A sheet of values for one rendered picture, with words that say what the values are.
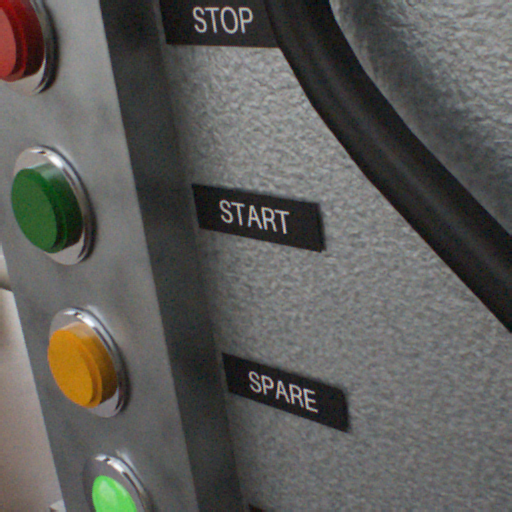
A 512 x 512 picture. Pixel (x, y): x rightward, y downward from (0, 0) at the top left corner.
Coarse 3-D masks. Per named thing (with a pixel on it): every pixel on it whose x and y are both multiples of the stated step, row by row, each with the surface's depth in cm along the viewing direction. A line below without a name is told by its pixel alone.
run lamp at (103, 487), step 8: (96, 480) 37; (104, 480) 37; (96, 488) 37; (104, 488) 36; (112, 488) 36; (120, 488) 36; (96, 496) 37; (104, 496) 36; (112, 496) 36; (120, 496) 36; (96, 504) 37; (104, 504) 36; (112, 504) 36; (120, 504) 36; (128, 504) 36
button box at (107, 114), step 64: (64, 0) 30; (128, 0) 29; (64, 64) 31; (128, 64) 30; (0, 128) 34; (64, 128) 32; (128, 128) 30; (0, 192) 36; (128, 192) 31; (128, 256) 32; (192, 256) 32; (128, 320) 33; (192, 320) 32; (128, 384) 34; (192, 384) 33; (64, 448) 39; (128, 448) 35; (192, 448) 33
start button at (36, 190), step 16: (16, 176) 33; (32, 176) 33; (48, 176) 32; (16, 192) 33; (32, 192) 33; (48, 192) 32; (64, 192) 32; (16, 208) 34; (32, 208) 33; (48, 208) 32; (64, 208) 32; (32, 224) 33; (48, 224) 33; (64, 224) 32; (32, 240) 34; (48, 240) 33; (64, 240) 33
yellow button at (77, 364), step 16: (64, 336) 35; (80, 336) 34; (48, 352) 35; (64, 352) 35; (80, 352) 34; (96, 352) 34; (64, 368) 35; (80, 368) 34; (96, 368) 34; (64, 384) 35; (80, 384) 35; (96, 384) 34; (80, 400) 35; (96, 400) 35
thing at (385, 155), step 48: (288, 0) 24; (288, 48) 24; (336, 48) 24; (336, 96) 24; (384, 96) 24; (384, 144) 23; (384, 192) 24; (432, 192) 23; (432, 240) 23; (480, 240) 23; (480, 288) 23
